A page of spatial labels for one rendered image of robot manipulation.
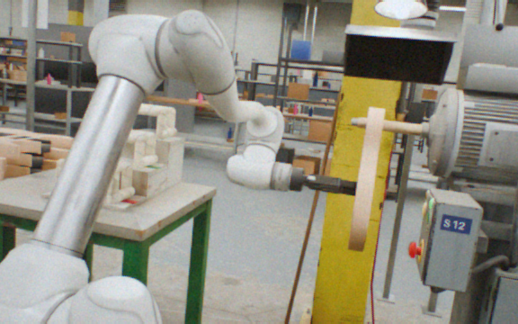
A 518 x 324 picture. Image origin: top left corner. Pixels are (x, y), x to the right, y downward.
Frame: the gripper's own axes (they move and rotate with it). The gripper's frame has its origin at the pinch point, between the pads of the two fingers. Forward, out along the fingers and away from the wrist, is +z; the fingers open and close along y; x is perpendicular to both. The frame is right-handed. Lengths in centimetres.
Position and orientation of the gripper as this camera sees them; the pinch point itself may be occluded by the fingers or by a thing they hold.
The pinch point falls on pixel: (355, 189)
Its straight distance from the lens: 144.3
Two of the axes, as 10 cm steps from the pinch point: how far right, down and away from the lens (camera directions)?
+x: 2.0, -9.6, 2.1
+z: 9.6, 1.5, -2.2
